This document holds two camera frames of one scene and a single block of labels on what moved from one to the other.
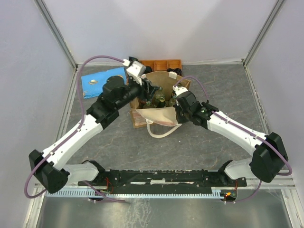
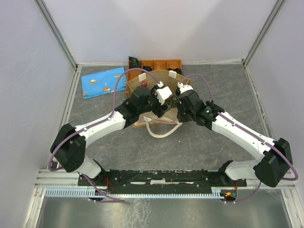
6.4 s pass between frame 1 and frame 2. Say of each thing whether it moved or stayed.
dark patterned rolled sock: stayed
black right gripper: stayed
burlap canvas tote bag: stayed
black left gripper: moved
